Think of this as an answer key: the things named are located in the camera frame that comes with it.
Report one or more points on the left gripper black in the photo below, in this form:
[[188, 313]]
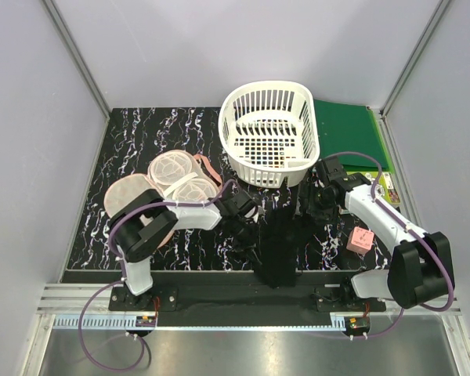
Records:
[[248, 246]]

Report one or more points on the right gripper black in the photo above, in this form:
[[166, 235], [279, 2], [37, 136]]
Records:
[[307, 190]]

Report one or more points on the black bra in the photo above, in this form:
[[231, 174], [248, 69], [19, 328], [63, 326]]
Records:
[[281, 237]]

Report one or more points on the pink mesh bra laundry bag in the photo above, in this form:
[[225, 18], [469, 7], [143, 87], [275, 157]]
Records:
[[176, 175]]

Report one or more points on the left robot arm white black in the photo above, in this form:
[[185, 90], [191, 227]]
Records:
[[139, 228]]

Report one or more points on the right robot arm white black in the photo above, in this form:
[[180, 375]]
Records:
[[420, 272]]

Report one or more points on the white plastic laundry basket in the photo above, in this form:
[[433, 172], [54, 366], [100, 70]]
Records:
[[269, 133]]

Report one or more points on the pink cube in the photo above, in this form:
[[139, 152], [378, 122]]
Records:
[[360, 240]]

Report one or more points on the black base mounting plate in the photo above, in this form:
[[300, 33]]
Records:
[[239, 300]]

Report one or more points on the green illustrated book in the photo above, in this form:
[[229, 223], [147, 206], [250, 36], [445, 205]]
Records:
[[386, 188]]

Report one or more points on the green folder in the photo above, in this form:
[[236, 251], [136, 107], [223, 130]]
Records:
[[345, 127]]

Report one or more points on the aluminium front rail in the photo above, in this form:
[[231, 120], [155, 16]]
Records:
[[87, 307]]

